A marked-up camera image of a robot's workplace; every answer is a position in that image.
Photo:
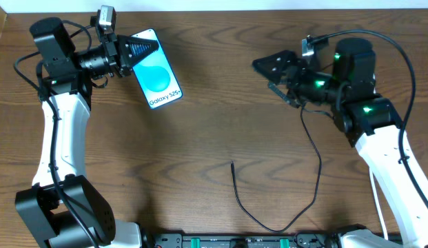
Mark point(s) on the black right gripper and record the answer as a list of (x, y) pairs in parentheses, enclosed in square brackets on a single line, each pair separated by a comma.
[(293, 76)]

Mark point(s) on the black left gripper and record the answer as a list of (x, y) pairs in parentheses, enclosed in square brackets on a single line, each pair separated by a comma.
[(114, 56)]

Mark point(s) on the blue Galaxy smartphone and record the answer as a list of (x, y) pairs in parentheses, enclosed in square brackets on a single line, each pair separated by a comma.
[(155, 75)]

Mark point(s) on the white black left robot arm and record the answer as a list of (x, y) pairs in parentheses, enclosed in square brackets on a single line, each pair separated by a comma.
[(62, 208)]

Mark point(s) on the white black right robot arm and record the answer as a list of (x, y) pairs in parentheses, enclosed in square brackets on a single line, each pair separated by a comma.
[(368, 120)]

